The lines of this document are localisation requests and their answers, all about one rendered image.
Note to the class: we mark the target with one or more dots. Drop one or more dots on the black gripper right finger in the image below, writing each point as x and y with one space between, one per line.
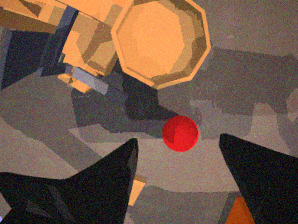
267 179

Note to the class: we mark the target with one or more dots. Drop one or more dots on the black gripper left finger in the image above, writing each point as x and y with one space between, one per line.
97 195

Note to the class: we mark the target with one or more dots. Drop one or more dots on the red ball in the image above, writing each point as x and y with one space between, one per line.
180 133

